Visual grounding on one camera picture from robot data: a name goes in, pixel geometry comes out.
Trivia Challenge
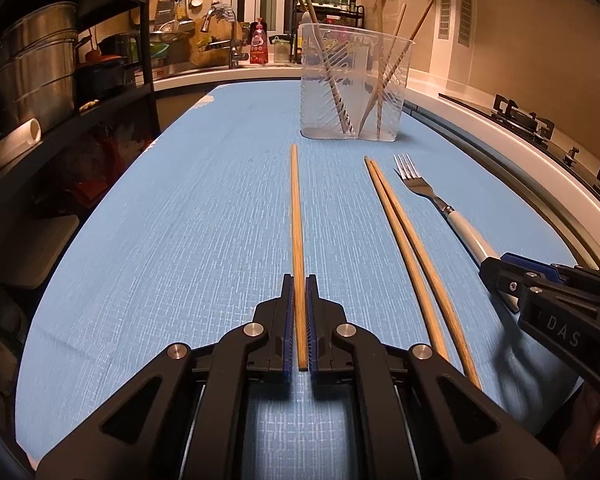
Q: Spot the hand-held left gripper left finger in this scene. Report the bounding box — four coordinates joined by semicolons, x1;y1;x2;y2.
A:
36;274;296;480

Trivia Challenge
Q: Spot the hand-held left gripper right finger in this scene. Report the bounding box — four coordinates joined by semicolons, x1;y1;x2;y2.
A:
305;274;566;480

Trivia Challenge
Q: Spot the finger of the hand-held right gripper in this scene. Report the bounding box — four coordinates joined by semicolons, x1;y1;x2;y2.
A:
480;256;542;314
500;253;600;292

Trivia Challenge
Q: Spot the pair of wooden chopsticks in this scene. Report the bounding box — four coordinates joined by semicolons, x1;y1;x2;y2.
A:
370;159;483;392

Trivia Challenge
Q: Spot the white handled metal fork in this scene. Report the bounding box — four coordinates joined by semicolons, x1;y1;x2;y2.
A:
394;154;501;266

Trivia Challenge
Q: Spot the bamboo chopstick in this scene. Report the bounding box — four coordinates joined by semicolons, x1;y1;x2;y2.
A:
297;0;356;136
290;144;310;372
364;155;451;362
357;3;408;135
377;0;435;116
291;0;346;133
375;0;384;140

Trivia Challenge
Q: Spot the clear plastic utensil holder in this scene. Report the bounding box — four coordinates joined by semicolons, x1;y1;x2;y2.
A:
298;22;417;142

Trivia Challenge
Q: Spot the blue table cloth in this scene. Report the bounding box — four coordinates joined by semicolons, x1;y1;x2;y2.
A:
15;82;588;480

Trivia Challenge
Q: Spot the black gas cooktop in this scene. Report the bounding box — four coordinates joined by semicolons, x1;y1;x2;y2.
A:
437;92;600;201

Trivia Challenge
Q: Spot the beige storage box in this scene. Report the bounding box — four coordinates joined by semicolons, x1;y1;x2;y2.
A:
0;215;81;288

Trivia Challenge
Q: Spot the small lidded jar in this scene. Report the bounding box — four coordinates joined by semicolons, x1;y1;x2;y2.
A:
272;36;293;65

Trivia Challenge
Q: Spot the chrome kitchen faucet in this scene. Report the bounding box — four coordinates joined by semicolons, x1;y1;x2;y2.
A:
200;7;248;70

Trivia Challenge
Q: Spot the red dish soap bottle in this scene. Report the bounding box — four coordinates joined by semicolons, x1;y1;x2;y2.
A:
250;19;270;66

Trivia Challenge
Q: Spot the black pot red lid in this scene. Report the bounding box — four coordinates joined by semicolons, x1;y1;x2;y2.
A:
75;52;131;101

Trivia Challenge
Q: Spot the black spice rack with bottles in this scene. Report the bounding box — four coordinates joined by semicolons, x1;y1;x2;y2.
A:
291;0;366;66

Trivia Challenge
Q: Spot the white paper roll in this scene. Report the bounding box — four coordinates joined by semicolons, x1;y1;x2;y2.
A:
0;119;42;176

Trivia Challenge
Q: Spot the large steel stock pot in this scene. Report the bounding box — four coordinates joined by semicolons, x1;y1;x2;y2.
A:
0;2;81;131

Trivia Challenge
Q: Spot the black metal shelf rack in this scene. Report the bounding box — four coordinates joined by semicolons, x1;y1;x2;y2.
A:
0;0;161;281

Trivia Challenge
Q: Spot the wide wall vent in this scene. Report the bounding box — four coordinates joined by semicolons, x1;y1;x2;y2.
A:
459;0;473;43

